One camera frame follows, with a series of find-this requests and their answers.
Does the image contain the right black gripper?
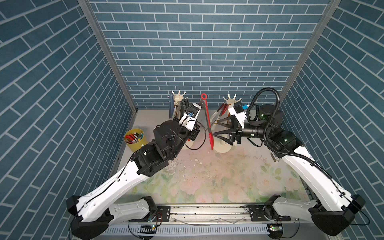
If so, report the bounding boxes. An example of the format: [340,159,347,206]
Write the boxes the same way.
[215,116,269,146]

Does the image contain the cream utensil rack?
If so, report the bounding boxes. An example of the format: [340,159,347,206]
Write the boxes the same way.
[171,91,190,120]
[210,94,242,154]

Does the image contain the red steel tongs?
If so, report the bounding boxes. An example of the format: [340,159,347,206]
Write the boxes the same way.
[201,93,214,150]

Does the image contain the blue cream tongs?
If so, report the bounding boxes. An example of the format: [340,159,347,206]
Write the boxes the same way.
[169,94,175,120]

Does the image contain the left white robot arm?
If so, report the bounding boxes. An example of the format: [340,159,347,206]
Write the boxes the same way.
[66,120,202,240]

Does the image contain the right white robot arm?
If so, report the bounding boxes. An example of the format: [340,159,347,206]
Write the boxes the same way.
[213,88,366,237]

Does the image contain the yellow cup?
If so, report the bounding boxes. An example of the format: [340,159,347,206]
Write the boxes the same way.
[124,129,148,152]

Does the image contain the markers in cup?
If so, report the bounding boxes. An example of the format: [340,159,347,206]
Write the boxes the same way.
[124,132,144,144]

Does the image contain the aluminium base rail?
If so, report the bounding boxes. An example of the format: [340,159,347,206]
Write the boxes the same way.
[98,204,329,240]

